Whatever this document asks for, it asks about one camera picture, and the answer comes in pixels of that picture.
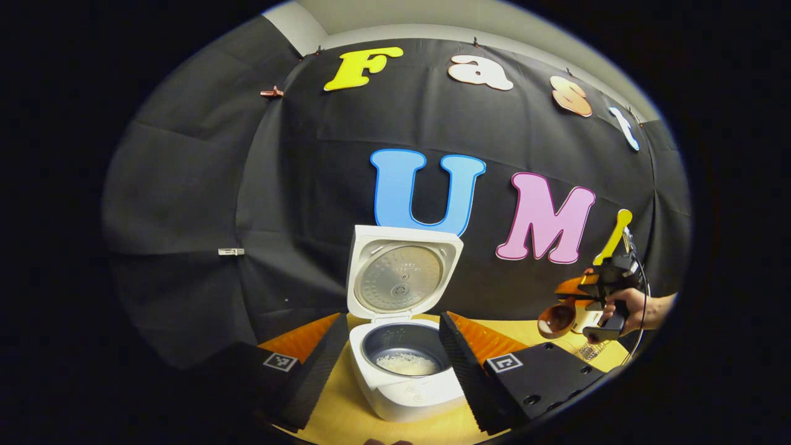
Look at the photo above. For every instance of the dark grey inner pot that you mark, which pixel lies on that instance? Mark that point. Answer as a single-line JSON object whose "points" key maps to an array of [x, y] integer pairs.
{"points": [[401, 337]]}

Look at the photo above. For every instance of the white cloth clip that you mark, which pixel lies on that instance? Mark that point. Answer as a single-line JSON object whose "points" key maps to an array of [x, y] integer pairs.
{"points": [[230, 251]]}

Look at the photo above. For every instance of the brown wooden spoon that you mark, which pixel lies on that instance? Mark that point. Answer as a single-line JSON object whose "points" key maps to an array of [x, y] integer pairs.
{"points": [[556, 321]]}

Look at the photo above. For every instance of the white toaster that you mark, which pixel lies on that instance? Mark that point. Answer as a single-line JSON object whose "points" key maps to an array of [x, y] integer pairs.
{"points": [[584, 320]]}

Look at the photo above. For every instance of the black backdrop cloth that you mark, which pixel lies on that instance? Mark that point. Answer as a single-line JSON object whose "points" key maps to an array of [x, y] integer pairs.
{"points": [[185, 204]]}

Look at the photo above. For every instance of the white rice heap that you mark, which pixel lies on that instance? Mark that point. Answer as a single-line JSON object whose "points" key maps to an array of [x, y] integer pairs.
{"points": [[408, 364]]}

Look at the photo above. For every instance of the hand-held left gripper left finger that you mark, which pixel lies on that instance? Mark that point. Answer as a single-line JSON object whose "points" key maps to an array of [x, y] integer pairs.
{"points": [[318, 377]]}

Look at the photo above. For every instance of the white rice cooker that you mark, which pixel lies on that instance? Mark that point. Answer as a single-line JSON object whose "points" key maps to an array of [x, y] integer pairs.
{"points": [[420, 397]]}

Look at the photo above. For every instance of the copper cloth clip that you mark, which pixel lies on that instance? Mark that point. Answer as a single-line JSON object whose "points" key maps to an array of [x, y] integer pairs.
{"points": [[272, 93]]}

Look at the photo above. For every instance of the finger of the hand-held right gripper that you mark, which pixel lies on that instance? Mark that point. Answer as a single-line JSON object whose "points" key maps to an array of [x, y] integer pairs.
{"points": [[575, 287]]}

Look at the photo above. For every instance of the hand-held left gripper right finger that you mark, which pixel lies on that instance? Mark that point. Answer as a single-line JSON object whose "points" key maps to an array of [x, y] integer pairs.
{"points": [[466, 377]]}

